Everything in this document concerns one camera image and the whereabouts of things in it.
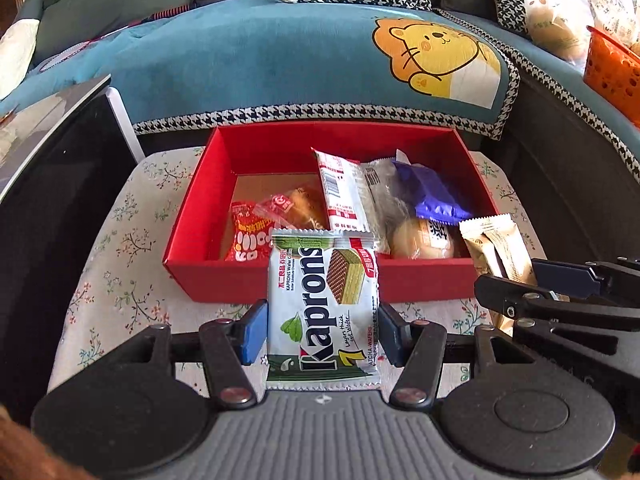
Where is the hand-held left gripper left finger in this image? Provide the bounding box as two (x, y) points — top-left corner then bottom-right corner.
(127, 299), (269, 408)

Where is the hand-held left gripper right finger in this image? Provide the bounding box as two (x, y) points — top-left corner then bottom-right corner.
(378, 304), (536, 408)

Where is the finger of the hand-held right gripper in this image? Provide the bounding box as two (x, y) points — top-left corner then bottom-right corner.
(530, 257), (640, 298)
(474, 274), (640, 336)

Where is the beige snack packet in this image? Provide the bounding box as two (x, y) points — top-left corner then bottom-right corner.
(459, 213), (538, 291)

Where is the green and white wafer packet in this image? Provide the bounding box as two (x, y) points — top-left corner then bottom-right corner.
(265, 228), (382, 392)

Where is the red and silver snack packet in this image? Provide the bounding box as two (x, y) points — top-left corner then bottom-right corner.
(224, 201), (281, 262)

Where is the pale bun packet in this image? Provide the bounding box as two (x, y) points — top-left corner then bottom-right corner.
(389, 217), (473, 261)

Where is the purple snack packet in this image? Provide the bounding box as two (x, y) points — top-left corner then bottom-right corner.
(391, 160), (475, 226)

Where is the round orange pastry packet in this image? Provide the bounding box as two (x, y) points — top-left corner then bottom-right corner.
(255, 187), (331, 233)

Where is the red and white wafer packet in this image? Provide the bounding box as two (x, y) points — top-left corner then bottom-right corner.
(311, 147), (376, 233)

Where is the red cardboard box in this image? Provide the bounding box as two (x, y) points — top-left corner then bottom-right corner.
(162, 122), (501, 304)

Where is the floral tablecloth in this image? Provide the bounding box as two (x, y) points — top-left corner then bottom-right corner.
(47, 147), (551, 396)

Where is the orange plastic basket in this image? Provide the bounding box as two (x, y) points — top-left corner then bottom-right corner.
(584, 25), (640, 116)

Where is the black glossy panel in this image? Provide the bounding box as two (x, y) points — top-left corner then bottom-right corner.
(0, 74), (146, 411)

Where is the brown fuzzy cloth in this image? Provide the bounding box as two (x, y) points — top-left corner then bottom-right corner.
(0, 405), (96, 480)

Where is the white plastic bag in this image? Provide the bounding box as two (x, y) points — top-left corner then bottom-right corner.
(522, 0), (596, 61)
(585, 0), (640, 46)

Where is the teal lion sofa blanket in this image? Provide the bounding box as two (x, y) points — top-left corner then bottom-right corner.
(0, 0), (640, 183)

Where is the white cloth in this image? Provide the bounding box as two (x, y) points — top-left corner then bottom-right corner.
(0, 17), (41, 101)

